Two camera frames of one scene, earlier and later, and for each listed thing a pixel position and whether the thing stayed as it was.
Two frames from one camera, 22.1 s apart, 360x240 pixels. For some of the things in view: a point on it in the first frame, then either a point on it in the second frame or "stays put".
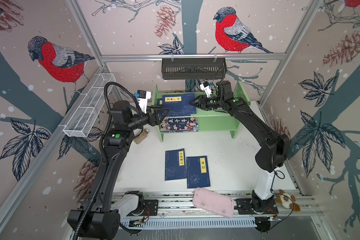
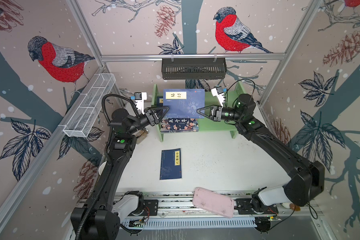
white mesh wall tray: (89, 106) stays put
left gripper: (156, 120) stays put
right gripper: (204, 100) → (218, 113)
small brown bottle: (141, 137) stays put
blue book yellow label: (197, 172) → (184, 103)
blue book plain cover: (179, 105) → (160, 101)
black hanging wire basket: (193, 68) stays put
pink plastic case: (213, 202) stays put
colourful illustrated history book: (180, 124) stays put
